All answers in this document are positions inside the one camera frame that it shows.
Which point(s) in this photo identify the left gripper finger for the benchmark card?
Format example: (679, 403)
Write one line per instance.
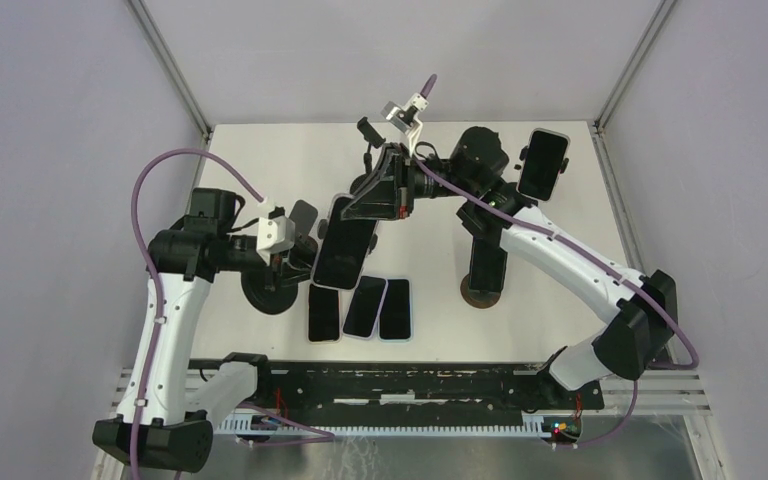
(285, 275)
(305, 249)

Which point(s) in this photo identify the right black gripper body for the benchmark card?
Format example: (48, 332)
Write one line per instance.
(411, 181)

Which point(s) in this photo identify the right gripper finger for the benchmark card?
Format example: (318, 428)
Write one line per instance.
(390, 154)
(371, 199)

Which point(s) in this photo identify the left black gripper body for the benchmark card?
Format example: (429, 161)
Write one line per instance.
(282, 258)

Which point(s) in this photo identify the black round clamp stand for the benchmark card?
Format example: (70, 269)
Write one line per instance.
(374, 140)

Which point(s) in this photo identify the wooden base phone stand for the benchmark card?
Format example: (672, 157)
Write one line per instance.
(304, 216)

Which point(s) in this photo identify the white cased phone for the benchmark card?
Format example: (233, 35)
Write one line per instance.
(344, 248)

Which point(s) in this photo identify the cream cased phone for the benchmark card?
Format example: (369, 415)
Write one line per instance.
(324, 321)

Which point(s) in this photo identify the lilac cased phone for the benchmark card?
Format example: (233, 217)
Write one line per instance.
(365, 307)

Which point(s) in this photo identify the dark phone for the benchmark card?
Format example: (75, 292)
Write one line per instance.
(487, 269)

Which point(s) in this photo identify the light blue cased phone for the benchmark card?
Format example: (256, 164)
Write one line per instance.
(395, 318)

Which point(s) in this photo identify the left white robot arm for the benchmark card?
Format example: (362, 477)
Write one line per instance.
(158, 423)

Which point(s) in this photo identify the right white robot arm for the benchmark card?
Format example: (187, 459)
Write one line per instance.
(640, 311)

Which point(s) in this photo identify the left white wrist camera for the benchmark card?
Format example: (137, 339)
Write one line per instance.
(275, 231)

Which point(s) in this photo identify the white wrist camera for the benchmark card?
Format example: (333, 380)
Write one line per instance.
(275, 231)
(406, 119)

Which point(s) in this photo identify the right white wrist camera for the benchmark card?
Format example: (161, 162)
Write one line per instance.
(406, 119)

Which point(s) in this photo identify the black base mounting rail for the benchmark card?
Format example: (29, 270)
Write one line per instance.
(409, 394)

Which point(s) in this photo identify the aluminium frame post left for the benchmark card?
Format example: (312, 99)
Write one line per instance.
(166, 59)

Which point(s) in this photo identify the aluminium frame post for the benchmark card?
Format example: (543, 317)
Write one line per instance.
(166, 59)
(651, 33)

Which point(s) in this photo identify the white slotted cable duct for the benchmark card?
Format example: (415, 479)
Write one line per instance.
(248, 423)

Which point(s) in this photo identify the aluminium frame post right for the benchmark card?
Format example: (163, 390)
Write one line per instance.
(651, 33)

